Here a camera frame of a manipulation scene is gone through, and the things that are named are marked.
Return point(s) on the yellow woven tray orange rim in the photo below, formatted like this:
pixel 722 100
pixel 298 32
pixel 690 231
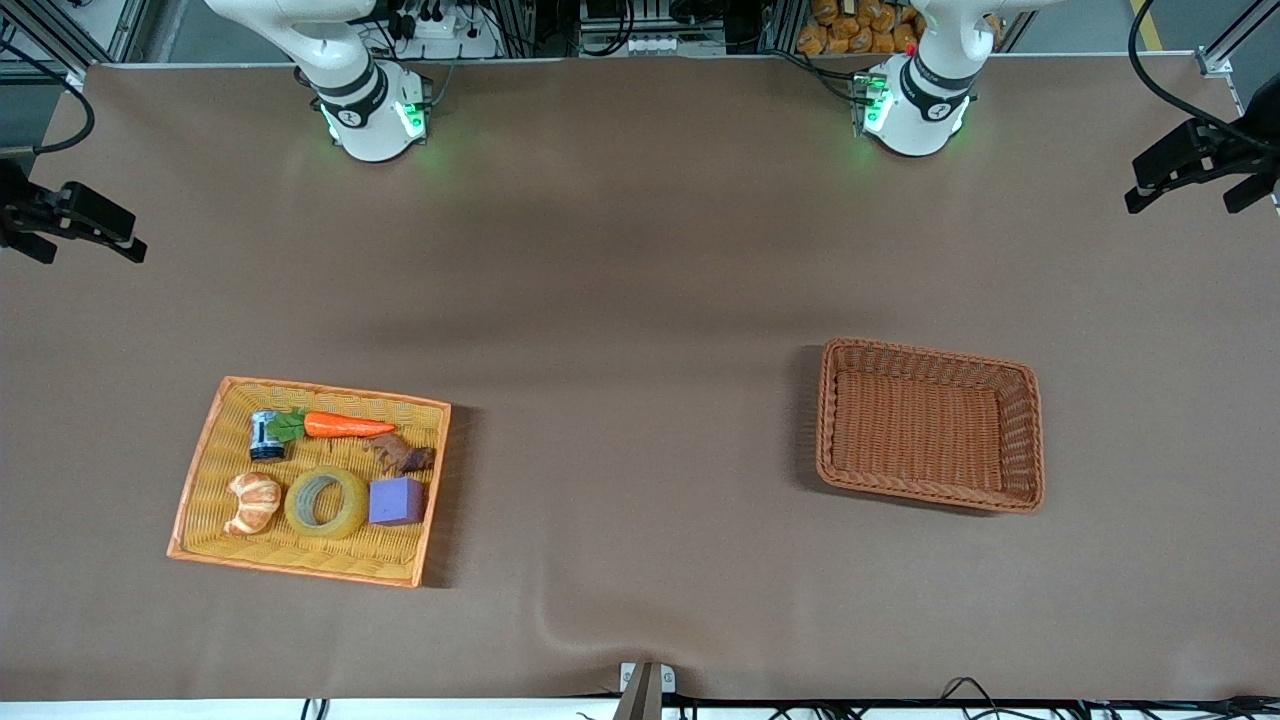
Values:
pixel 330 556

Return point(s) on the aluminium frame post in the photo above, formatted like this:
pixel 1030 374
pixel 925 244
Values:
pixel 70 35
pixel 1225 55

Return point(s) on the brown table cloth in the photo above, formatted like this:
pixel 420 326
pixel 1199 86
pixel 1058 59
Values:
pixel 640 300

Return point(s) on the brown toy animal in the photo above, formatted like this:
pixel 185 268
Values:
pixel 405 458

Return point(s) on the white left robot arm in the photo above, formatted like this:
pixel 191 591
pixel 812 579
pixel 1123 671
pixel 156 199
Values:
pixel 920 110

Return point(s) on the purple cube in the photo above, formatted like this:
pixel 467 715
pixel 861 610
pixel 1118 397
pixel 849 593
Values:
pixel 396 502

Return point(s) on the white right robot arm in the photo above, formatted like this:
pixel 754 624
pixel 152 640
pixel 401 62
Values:
pixel 368 110

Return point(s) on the brown wicker basket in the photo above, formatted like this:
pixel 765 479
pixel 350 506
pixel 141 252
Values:
pixel 920 430

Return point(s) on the toy croissant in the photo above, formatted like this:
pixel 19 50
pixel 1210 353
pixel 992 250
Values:
pixel 252 502

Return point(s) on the bag of orange toy breads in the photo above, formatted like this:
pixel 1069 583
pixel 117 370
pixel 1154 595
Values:
pixel 860 28

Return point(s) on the small blue can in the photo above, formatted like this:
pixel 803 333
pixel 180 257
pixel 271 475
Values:
pixel 266 440

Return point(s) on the orange toy carrot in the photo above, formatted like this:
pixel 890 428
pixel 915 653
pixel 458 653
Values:
pixel 345 426

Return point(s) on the yellow clear tape roll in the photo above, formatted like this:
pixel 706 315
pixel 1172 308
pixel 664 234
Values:
pixel 356 510

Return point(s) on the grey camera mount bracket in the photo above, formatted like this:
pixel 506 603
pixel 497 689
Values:
pixel 645 695

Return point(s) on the white power strip with plugs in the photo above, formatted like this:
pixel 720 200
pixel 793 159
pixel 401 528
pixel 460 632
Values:
pixel 445 35

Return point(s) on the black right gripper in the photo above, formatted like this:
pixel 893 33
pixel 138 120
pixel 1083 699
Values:
pixel 22 209

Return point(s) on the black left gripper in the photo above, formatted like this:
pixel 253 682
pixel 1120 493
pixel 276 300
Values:
pixel 1243 152

